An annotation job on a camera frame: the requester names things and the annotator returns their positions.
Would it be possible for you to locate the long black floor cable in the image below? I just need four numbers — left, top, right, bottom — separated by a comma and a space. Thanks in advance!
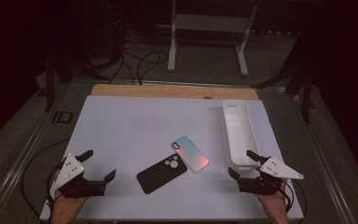
21, 138, 71, 218

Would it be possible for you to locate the black stand leg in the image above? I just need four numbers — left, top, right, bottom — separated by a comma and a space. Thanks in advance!
45, 55, 110, 112
259, 40, 316, 125

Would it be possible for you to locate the left hand-held gripper cable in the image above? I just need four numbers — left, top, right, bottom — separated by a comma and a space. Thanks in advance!
45, 164, 64, 224

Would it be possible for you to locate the black floor cable loop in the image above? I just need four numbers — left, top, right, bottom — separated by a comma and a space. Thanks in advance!
106, 31, 170, 86

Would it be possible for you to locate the white table mat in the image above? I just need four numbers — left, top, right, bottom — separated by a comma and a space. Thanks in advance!
39, 94, 304, 222

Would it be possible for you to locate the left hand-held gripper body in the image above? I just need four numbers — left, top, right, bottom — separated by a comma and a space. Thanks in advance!
53, 153, 107, 199

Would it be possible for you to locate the person's left hand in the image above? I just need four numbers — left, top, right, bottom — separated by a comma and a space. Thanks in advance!
49, 169, 90, 224

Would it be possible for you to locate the white plastic bin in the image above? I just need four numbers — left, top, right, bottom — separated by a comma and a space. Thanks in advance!
221, 99, 262, 174

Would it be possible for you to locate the person's right hand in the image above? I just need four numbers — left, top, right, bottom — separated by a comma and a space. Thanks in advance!
255, 180, 292, 224

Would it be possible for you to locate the black floor bracket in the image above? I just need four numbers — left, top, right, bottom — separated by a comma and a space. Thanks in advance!
50, 110, 74, 124

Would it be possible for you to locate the white metal stand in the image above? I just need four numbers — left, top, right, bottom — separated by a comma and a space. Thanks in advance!
167, 0, 259, 77

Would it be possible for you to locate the metal floor rail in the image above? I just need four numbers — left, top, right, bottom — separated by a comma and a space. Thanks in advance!
287, 90, 358, 224
0, 78, 76, 224

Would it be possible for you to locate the hand-held gripper cable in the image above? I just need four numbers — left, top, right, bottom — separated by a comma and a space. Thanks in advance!
45, 164, 64, 224
279, 178, 307, 224

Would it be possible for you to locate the blue pink gradient phone case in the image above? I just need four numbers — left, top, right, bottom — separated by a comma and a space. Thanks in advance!
171, 135, 211, 173

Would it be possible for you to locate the right hand-held gripper cable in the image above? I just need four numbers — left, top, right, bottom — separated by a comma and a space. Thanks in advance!
279, 178, 307, 224

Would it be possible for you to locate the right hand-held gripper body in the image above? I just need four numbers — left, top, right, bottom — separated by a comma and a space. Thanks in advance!
236, 156, 305, 196

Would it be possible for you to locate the wooden table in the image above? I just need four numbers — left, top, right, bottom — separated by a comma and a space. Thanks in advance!
90, 83, 259, 101

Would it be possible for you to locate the black phone case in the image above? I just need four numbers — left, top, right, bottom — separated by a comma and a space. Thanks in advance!
135, 153, 188, 195

